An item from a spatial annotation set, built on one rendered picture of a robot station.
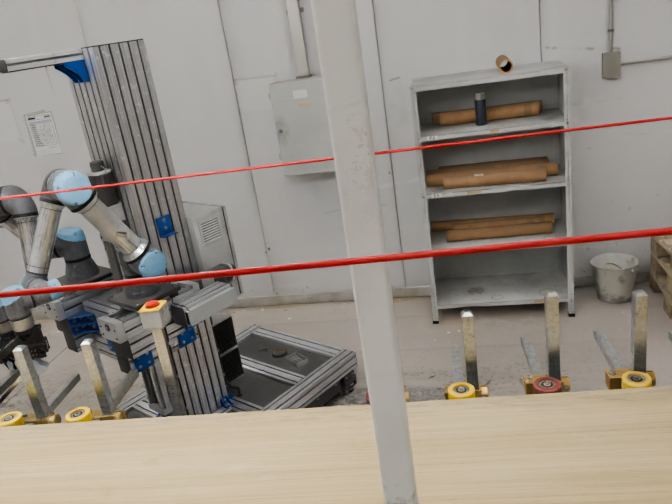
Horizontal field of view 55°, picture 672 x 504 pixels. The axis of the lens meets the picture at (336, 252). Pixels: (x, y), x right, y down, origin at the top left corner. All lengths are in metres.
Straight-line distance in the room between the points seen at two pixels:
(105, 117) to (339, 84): 2.13
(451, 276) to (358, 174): 3.87
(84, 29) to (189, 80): 0.79
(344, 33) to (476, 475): 1.20
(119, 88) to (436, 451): 1.93
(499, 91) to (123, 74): 2.41
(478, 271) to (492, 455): 2.99
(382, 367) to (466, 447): 0.89
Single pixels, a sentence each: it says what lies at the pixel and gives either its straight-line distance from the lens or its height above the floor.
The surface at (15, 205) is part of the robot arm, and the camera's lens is 2.83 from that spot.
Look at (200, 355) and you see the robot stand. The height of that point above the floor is 0.55.
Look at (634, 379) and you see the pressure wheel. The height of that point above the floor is 0.91.
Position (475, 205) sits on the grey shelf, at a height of 0.66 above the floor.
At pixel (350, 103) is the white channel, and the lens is 0.81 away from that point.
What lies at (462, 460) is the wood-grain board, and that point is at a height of 0.90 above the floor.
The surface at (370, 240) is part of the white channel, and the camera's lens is 0.85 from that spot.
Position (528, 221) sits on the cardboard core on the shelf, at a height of 0.58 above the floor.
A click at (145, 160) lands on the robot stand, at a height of 1.54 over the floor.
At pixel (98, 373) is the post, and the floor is 1.00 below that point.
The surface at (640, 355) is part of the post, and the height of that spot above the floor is 0.92.
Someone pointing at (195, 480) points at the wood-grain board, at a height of 0.90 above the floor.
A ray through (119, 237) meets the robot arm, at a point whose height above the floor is 1.35.
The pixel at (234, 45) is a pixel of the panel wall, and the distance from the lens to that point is 4.52.
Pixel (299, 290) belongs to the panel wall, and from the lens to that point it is 4.87.
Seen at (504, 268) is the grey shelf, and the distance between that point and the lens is 4.66.
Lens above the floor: 2.01
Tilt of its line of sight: 20 degrees down
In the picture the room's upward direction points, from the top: 9 degrees counter-clockwise
